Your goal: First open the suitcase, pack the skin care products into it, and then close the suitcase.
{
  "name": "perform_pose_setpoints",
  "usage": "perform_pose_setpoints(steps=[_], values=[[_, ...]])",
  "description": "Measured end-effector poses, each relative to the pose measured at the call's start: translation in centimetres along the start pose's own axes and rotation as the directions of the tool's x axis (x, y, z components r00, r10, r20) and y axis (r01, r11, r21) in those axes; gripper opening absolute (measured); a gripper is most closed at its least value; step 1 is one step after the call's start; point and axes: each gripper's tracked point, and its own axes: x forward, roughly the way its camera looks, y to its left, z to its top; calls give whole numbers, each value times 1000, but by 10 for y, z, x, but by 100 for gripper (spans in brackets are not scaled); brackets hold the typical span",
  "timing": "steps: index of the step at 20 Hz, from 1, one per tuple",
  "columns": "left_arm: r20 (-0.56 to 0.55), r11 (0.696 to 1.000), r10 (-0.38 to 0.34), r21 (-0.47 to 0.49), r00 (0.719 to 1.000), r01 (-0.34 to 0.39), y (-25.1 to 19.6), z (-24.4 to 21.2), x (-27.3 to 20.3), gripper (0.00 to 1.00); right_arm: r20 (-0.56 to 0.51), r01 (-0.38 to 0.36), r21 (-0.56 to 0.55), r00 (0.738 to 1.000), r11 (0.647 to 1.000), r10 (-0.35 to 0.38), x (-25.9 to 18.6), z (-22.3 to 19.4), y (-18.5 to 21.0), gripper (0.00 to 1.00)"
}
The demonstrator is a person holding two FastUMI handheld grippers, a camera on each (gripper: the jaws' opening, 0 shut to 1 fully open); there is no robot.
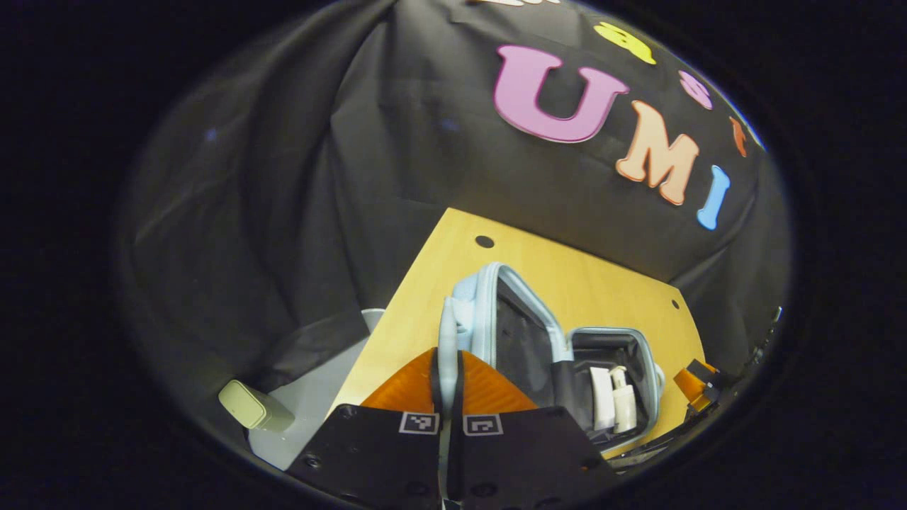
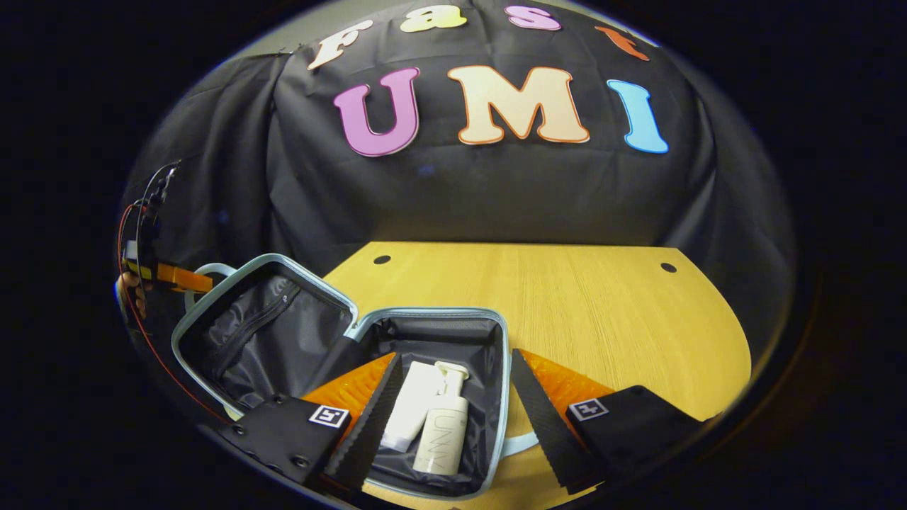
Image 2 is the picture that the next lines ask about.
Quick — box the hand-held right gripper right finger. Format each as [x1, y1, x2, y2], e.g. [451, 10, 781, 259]
[509, 347, 706, 495]

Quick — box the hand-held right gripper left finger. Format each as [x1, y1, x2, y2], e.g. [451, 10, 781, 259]
[224, 353, 405, 492]

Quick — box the white squeeze tube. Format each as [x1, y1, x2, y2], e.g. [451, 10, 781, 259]
[381, 361, 444, 453]

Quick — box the light blue suitcase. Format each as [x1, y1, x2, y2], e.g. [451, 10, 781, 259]
[170, 253, 541, 502]

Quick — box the black backdrop cloth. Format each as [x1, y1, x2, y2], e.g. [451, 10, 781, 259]
[120, 0, 798, 369]

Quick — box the red cable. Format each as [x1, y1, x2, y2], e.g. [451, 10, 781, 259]
[116, 200, 231, 426]

